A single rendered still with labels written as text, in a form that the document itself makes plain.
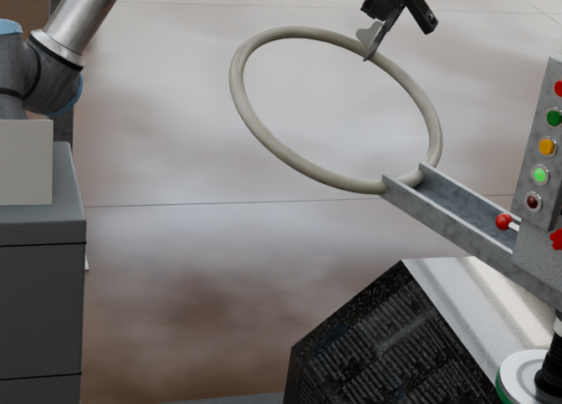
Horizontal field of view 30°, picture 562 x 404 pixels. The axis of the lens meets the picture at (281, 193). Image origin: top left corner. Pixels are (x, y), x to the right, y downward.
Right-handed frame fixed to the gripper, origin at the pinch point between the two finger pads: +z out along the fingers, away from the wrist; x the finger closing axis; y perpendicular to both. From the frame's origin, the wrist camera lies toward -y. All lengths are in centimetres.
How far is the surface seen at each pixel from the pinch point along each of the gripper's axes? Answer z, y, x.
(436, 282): 26, -39, 29
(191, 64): 211, 88, -222
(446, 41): 198, -21, -351
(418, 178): 0.7, -22.0, 32.3
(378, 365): 36, -36, 50
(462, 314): 21, -46, 39
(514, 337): 17, -56, 41
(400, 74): 0.9, -7.7, 2.7
